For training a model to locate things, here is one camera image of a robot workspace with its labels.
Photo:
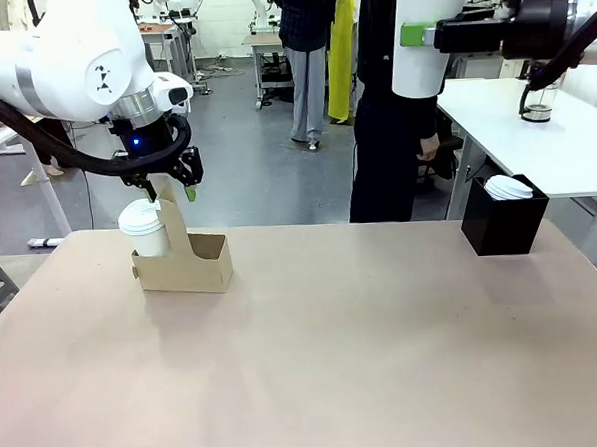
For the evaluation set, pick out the brown cardboard cup carrier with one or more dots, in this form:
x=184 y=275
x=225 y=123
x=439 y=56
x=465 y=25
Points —
x=201 y=268

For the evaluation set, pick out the small metal-legged background table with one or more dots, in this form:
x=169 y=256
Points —
x=265 y=60

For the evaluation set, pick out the person in dark shirt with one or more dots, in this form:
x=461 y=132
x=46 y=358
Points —
x=305 y=58

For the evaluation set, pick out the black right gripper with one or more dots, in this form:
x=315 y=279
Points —
x=538 y=25

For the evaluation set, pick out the black chair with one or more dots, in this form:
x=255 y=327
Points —
x=448 y=165

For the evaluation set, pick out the white floor power strip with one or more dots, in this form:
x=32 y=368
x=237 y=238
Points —
x=44 y=242

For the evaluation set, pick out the person in black hoodie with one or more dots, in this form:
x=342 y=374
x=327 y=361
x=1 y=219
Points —
x=385 y=154

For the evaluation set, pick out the white background workbench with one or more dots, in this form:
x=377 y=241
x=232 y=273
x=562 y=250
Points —
x=181 y=39

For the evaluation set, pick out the person in yellow coat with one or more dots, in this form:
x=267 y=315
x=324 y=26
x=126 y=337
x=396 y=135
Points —
x=342 y=56

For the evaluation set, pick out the person in white coat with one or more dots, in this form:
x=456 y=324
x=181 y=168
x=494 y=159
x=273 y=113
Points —
x=51 y=146

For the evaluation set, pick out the white side table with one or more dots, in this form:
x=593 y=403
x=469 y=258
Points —
x=525 y=156

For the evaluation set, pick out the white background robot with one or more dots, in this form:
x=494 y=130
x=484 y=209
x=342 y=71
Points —
x=262 y=7

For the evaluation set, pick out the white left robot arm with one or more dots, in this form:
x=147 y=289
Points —
x=59 y=61

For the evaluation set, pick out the person's left forearm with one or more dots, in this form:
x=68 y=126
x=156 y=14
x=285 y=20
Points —
x=425 y=116

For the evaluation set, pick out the black lid holder box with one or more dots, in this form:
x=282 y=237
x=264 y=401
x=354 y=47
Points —
x=504 y=228

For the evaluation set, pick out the white plastic cup lid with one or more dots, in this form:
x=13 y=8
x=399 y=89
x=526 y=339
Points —
x=138 y=217
x=491 y=193
x=517 y=186

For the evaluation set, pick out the white table with cardboard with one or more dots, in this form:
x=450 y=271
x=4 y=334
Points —
x=46 y=186

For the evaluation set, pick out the glass french press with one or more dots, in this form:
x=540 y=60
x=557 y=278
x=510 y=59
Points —
x=540 y=105

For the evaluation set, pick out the person's left hand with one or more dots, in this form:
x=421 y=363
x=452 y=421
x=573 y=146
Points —
x=429 y=147

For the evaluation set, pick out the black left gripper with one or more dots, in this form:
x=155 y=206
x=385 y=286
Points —
x=141 y=141

